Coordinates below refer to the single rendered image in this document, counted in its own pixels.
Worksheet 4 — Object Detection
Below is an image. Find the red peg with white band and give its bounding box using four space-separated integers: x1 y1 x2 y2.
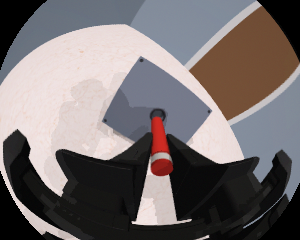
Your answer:
151 116 173 176

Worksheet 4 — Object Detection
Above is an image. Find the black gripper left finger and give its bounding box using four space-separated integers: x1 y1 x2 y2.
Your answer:
55 132 153 221

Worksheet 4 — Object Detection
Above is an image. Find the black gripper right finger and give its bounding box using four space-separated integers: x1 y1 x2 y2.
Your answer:
166 133 259 221

